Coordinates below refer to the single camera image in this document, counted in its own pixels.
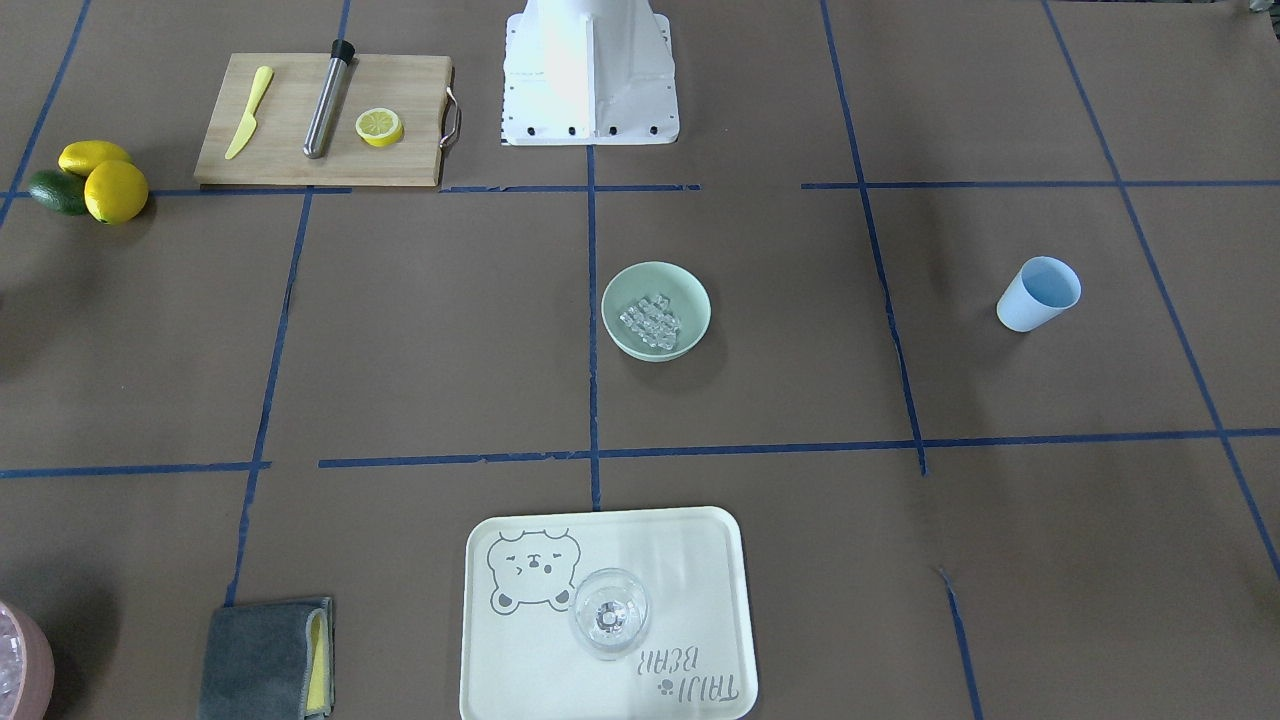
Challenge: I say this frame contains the green ceramic bowl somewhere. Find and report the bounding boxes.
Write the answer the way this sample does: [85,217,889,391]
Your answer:
[600,261,712,363]

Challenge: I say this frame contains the light blue plastic cup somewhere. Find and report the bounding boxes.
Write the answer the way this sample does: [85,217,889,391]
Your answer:
[996,256,1082,333]

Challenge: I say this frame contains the ice cubes in green bowl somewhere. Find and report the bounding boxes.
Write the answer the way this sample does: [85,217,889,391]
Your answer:
[618,293,684,354]

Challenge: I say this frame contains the pink bowl of ice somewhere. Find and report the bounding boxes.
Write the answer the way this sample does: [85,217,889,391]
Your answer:
[1,601,55,719]

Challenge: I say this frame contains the clear wine glass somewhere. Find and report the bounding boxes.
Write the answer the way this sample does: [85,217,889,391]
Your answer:
[570,568,652,661]

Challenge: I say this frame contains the cream bear serving tray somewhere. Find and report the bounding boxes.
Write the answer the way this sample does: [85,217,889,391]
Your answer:
[460,506,759,719]

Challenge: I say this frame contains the lemon half slice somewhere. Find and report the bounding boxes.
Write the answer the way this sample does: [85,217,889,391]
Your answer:
[355,108,404,149]

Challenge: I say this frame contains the wooden cutting board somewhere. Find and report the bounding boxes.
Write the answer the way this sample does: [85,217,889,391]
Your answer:
[193,53,462,190]

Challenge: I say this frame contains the steel muddler black tip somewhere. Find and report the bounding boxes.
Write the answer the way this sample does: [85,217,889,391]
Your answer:
[302,38,355,159]

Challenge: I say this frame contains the yellow plastic knife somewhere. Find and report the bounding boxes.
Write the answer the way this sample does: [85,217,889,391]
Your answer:
[224,65,274,160]

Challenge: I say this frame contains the grey folded cloth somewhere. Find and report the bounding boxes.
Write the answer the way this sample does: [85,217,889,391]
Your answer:
[196,596,335,719]

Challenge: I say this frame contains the whole yellow lemon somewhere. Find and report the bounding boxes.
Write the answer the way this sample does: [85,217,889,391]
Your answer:
[84,160,150,225]

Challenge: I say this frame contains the green lime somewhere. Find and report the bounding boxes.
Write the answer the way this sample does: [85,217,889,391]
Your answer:
[27,170,90,217]

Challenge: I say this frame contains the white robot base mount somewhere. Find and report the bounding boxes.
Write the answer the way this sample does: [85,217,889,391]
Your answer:
[500,1,681,147]

